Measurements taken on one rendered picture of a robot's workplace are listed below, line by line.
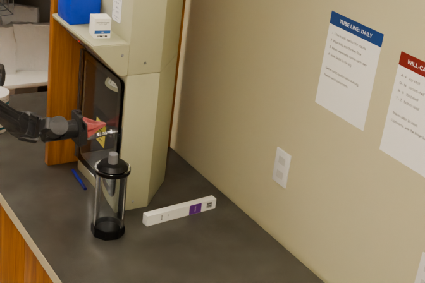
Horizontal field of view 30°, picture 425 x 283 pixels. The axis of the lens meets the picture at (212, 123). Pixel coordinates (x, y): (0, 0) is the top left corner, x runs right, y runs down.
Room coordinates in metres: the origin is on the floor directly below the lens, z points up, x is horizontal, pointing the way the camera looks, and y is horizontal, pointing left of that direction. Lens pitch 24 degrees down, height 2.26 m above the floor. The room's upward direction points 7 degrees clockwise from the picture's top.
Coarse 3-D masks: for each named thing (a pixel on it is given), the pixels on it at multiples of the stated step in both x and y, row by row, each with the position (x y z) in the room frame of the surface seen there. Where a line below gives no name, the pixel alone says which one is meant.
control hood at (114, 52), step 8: (56, 16) 2.37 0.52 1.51; (64, 24) 2.31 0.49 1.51; (80, 24) 2.32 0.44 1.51; (88, 24) 2.33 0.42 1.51; (72, 32) 2.26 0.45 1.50; (80, 32) 2.24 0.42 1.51; (88, 32) 2.25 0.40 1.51; (112, 32) 2.28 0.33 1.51; (80, 40) 2.25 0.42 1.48; (88, 40) 2.17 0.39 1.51; (96, 40) 2.18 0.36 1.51; (104, 40) 2.19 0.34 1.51; (112, 40) 2.20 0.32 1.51; (120, 40) 2.21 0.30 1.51; (96, 48) 2.13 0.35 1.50; (104, 48) 2.15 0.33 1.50; (112, 48) 2.16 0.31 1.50; (120, 48) 2.18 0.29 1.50; (128, 48) 2.19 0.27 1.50; (104, 56) 2.15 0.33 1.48; (112, 56) 2.16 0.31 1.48; (120, 56) 2.18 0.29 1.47; (112, 64) 2.16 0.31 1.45; (120, 64) 2.18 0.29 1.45; (120, 72) 2.18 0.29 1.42
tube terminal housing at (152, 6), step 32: (128, 0) 2.22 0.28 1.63; (160, 0) 2.24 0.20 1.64; (128, 32) 2.21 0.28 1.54; (160, 32) 2.25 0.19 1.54; (128, 64) 2.20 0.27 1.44; (160, 64) 2.26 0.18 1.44; (128, 96) 2.20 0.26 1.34; (160, 96) 2.29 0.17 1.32; (128, 128) 2.21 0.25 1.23; (160, 128) 2.33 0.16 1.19; (128, 160) 2.21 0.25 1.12; (160, 160) 2.37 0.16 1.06; (128, 192) 2.22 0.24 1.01
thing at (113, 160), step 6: (114, 156) 2.06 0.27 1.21; (102, 162) 2.06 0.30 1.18; (108, 162) 2.07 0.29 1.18; (114, 162) 2.06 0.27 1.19; (120, 162) 2.08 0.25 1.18; (102, 168) 2.04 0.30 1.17; (108, 168) 2.04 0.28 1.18; (114, 168) 2.04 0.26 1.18; (120, 168) 2.05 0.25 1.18; (126, 168) 2.07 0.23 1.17
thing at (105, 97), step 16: (96, 64) 2.35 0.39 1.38; (96, 80) 2.34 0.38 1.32; (112, 80) 2.25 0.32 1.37; (96, 96) 2.33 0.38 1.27; (112, 96) 2.24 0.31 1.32; (96, 112) 2.33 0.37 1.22; (112, 112) 2.23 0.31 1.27; (112, 128) 2.23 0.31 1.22; (96, 144) 2.31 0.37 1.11; (112, 144) 2.22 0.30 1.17; (80, 160) 2.41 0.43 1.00; (96, 160) 2.31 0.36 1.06
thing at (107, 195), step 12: (96, 168) 2.05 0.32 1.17; (96, 180) 2.05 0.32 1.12; (108, 180) 2.03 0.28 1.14; (120, 180) 2.04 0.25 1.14; (96, 192) 2.05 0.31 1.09; (108, 192) 2.03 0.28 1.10; (120, 192) 2.04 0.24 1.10; (96, 204) 2.04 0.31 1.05; (108, 204) 2.03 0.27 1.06; (120, 204) 2.04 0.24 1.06; (96, 216) 2.04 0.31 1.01; (108, 216) 2.03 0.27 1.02; (120, 216) 2.05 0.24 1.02; (96, 228) 2.04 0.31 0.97; (108, 228) 2.03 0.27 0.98; (120, 228) 2.05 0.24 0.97
